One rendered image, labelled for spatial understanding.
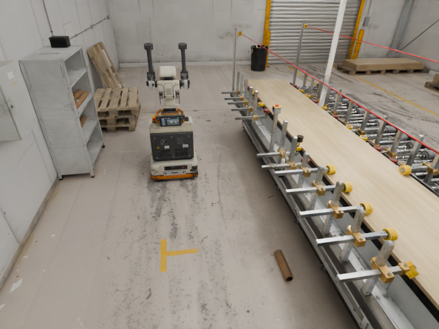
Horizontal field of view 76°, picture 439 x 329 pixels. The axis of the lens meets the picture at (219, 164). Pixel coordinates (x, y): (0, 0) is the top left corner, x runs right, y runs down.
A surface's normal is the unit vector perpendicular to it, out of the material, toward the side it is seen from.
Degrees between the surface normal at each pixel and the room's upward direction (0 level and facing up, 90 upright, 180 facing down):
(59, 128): 90
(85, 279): 0
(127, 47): 90
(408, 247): 0
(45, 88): 90
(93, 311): 0
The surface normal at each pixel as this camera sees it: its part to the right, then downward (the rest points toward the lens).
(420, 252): 0.02, -0.85
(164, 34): 0.17, 0.53
